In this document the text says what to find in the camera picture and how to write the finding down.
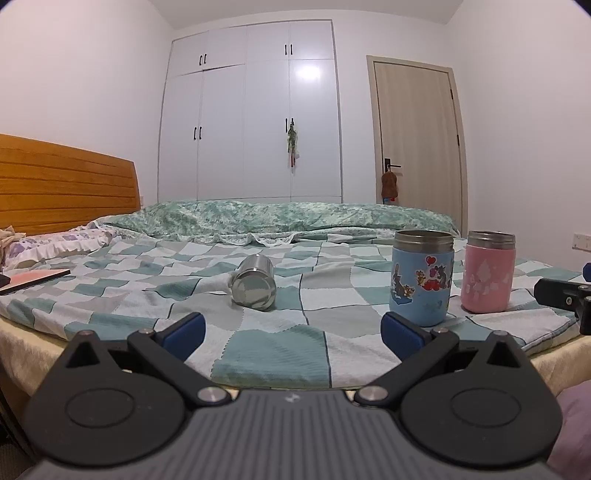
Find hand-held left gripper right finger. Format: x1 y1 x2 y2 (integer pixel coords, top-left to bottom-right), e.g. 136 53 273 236
353 311 539 409

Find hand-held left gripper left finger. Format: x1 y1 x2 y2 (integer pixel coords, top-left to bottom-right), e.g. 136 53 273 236
48 312 230 409

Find stainless steel cup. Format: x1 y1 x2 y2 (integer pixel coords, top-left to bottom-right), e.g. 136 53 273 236
230 254 277 313

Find blue cartoon print cup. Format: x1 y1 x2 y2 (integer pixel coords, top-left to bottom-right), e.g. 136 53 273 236
389 229 455 328

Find pink cup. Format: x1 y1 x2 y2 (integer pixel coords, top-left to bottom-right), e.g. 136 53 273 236
461 231 516 315

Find green checkered bed sheet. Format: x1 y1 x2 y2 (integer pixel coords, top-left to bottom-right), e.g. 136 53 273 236
0 231 583 389

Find pale purple cloth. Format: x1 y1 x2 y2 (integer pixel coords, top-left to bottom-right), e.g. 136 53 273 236
546 385 591 477

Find green floral quilt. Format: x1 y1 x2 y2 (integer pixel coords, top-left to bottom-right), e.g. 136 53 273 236
102 200 461 245

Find pink tablet with black edge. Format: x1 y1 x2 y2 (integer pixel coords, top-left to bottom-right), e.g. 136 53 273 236
0 269 71 296

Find purple floral pillow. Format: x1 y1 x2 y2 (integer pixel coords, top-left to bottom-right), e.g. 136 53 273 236
2 226 122 271

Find wooden headboard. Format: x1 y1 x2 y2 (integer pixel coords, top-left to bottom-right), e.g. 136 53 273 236
0 134 142 237

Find light wooden door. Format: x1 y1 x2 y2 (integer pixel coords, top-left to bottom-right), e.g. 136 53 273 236
366 55 469 237

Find beige crumpled cloth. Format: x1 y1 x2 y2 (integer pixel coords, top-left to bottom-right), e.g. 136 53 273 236
0 225 26 268

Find green hanging ornament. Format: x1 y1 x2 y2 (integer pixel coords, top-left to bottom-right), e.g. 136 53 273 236
286 119 301 169

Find white wardrobe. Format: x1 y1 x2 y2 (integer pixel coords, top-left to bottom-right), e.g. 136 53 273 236
157 19 344 204

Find brown bag on handle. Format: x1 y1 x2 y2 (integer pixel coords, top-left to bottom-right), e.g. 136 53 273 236
381 169 400 204

